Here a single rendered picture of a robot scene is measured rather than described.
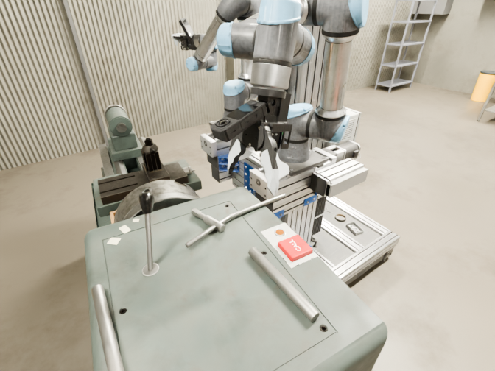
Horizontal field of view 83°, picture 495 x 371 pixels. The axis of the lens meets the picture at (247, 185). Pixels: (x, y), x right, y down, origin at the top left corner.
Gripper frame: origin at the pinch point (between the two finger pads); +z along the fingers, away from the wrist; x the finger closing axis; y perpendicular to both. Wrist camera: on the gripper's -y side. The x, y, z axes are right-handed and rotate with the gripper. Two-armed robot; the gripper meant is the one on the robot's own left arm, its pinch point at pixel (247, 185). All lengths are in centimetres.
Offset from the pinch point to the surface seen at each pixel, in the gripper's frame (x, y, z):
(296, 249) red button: -9.2, 9.5, 13.8
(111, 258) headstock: 17.3, -23.0, 20.8
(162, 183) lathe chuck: 42.2, 0.9, 14.3
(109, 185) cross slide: 102, 1, 36
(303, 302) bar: -19.5, -0.4, 16.5
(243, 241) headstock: 1.9, 3.0, 15.7
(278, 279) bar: -12.8, 0.0, 15.8
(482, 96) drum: 100, 732, -64
